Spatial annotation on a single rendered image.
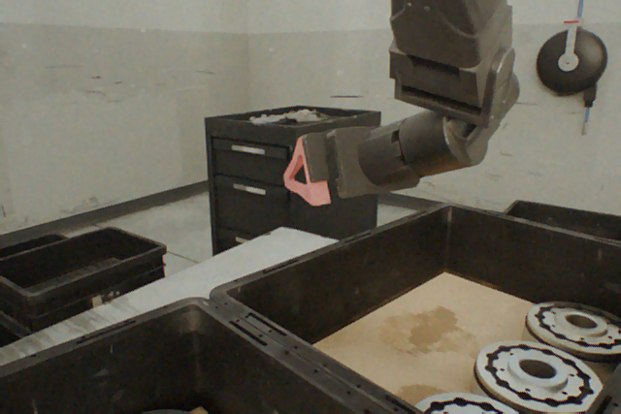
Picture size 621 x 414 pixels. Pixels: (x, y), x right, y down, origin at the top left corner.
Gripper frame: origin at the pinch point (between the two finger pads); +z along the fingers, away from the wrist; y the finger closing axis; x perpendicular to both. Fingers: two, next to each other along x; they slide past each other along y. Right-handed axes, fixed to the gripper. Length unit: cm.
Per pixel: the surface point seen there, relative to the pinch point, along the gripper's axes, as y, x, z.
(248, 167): -56, -18, 114
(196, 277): -3, 12, 51
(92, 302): 9, 15, 94
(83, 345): 28.2, 10.3, -4.6
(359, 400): 16.4, 15.7, -19.8
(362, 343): 1.0, 18.8, -2.0
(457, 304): -14.2, 18.6, -3.1
